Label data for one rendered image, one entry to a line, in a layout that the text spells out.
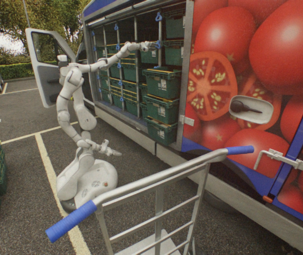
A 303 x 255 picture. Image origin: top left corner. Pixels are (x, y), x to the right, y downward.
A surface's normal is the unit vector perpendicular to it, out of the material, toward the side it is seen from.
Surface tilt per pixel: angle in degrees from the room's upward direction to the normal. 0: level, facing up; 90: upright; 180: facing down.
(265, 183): 90
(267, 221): 90
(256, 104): 90
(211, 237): 0
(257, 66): 90
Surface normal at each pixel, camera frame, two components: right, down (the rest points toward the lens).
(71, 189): 0.53, 0.37
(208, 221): 0.00, -0.90
